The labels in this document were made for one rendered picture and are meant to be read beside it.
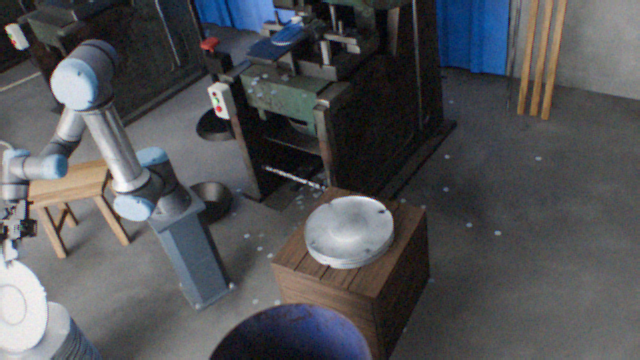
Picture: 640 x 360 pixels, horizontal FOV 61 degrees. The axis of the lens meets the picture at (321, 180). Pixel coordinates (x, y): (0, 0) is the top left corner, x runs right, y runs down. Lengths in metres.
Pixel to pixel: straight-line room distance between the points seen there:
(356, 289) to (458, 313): 0.49
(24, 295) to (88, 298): 0.62
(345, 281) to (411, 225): 0.30
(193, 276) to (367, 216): 0.70
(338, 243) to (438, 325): 0.49
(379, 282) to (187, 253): 0.73
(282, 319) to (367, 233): 0.41
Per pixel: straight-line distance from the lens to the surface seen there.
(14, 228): 1.87
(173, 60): 3.70
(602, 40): 3.02
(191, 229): 1.96
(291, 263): 1.76
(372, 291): 1.63
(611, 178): 2.59
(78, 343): 1.99
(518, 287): 2.10
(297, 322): 1.54
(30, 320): 1.92
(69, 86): 1.53
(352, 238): 1.73
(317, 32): 2.12
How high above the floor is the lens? 1.62
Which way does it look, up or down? 39 degrees down
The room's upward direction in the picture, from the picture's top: 12 degrees counter-clockwise
